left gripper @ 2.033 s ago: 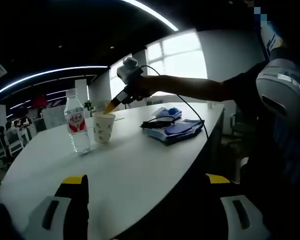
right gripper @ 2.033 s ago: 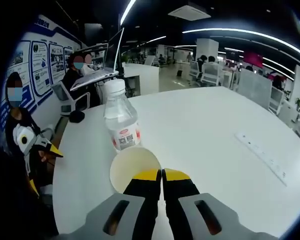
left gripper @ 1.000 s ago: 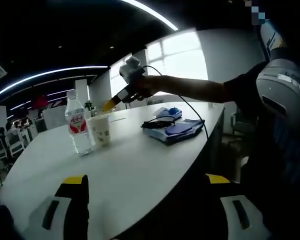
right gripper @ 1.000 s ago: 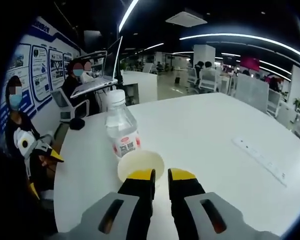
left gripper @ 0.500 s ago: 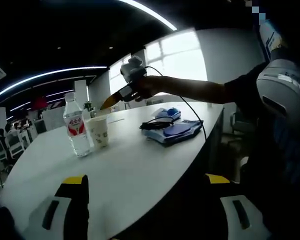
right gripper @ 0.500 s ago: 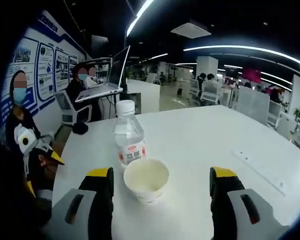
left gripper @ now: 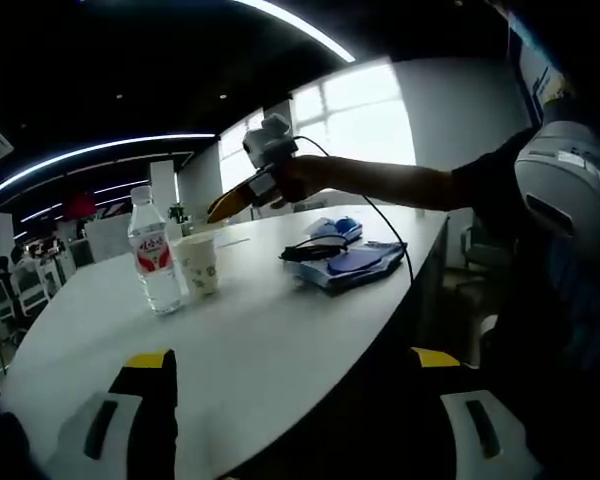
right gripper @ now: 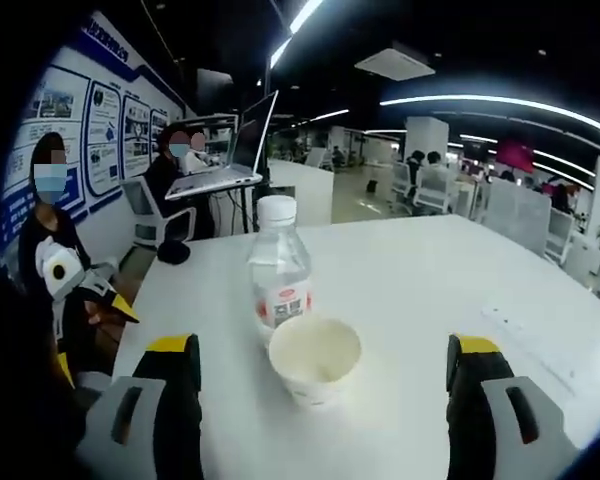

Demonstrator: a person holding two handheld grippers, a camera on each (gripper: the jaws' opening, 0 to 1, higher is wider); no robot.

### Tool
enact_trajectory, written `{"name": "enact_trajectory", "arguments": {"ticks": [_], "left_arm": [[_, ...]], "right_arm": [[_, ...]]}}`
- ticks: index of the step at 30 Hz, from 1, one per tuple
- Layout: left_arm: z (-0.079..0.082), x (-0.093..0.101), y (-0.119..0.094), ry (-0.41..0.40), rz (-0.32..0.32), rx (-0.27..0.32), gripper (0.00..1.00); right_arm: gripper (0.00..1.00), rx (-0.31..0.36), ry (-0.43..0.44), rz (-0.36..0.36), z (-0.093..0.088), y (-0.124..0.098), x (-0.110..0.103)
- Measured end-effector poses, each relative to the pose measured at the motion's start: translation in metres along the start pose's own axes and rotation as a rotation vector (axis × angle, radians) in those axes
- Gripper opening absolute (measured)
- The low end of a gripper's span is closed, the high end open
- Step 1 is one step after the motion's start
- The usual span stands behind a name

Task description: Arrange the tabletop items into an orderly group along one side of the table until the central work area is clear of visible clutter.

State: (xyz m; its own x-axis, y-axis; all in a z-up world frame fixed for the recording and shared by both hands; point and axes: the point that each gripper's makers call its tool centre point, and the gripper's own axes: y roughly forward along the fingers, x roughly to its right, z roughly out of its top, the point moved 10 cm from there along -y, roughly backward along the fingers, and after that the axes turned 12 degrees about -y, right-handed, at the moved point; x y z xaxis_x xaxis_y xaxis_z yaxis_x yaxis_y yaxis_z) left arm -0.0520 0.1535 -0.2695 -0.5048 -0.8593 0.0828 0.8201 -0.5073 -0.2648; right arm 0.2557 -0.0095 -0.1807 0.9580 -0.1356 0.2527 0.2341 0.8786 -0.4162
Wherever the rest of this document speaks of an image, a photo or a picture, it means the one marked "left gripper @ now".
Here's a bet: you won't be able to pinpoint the white table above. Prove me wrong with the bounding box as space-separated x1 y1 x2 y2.
0 203 451 480

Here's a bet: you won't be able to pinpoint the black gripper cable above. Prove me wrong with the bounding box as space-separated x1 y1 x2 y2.
292 134 416 286

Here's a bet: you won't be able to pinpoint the white chest-worn device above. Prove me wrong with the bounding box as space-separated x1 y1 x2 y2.
513 97 600 236

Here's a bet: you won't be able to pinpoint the group of white office chairs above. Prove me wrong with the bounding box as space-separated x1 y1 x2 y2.
0 234 81 321

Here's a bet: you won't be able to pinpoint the bright window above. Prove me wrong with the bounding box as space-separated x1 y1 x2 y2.
289 57 416 201
219 109 266 196

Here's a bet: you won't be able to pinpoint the white paper cup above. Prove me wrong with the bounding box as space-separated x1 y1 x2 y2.
173 234 219 299

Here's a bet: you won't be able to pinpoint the clear plastic water bottle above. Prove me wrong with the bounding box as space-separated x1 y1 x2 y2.
127 184 184 316

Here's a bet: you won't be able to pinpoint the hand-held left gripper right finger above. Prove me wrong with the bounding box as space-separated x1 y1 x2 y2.
407 346 537 480

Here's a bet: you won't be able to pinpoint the person's right hand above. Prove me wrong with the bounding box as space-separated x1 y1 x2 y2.
271 153 332 211

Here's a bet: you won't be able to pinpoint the blue tissue pack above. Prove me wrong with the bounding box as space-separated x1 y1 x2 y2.
304 214 365 246

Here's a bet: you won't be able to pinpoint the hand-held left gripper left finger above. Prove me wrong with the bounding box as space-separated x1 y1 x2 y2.
57 347 179 480

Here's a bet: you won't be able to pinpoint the person's own body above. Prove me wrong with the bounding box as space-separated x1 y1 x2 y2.
449 0 600 480

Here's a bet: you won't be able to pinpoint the red hanging screen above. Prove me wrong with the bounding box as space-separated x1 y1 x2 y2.
62 192 94 221

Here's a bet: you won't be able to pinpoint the ceiling light strip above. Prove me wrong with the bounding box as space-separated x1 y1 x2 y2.
0 132 216 206
229 0 356 64

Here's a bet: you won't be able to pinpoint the white mesh panel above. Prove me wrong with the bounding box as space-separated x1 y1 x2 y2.
84 217 131 261

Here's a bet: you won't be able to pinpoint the blue white wall posters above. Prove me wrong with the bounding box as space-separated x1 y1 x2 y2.
509 9 566 116

